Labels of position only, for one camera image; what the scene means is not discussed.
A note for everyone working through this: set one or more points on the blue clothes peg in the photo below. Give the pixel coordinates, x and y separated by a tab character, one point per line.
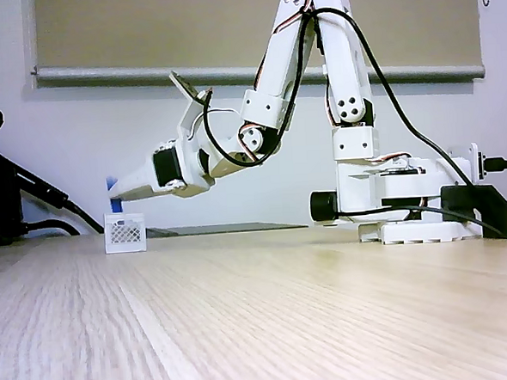
116	205

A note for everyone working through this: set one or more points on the black table clamp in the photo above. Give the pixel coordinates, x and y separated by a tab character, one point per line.
491	210

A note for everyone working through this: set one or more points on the black clamp knob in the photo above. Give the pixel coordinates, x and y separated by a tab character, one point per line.
323	206

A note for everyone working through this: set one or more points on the grey blind bottom bar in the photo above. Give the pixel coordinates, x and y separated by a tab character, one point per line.
121	73

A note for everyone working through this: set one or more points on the white controller board holder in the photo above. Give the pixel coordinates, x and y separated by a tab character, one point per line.
466	155

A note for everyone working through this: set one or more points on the small white lattice crate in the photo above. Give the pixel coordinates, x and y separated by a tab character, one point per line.
125	236

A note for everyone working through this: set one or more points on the beige roller blind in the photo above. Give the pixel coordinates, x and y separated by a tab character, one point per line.
161	23

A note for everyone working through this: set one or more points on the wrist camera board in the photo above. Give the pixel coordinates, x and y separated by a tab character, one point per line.
184	85

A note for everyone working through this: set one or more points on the dark flat mat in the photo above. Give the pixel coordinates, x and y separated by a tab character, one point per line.
230	228

